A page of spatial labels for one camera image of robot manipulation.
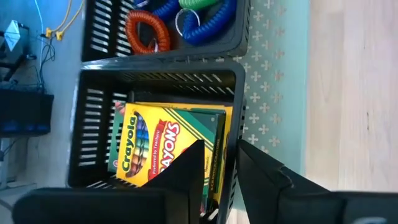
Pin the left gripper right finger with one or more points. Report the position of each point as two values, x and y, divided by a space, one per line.
295 205

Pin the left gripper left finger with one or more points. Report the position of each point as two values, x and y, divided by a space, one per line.
124 205

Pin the yellow Crayola crayon box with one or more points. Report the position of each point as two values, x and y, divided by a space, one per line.
229 130
149 137

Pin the black slotted plastic basket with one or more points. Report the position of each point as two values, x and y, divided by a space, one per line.
93 81
239 31

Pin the black low box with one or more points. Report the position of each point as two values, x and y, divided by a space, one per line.
25 109

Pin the green perforated metal riser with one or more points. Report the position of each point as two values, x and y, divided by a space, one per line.
280 62

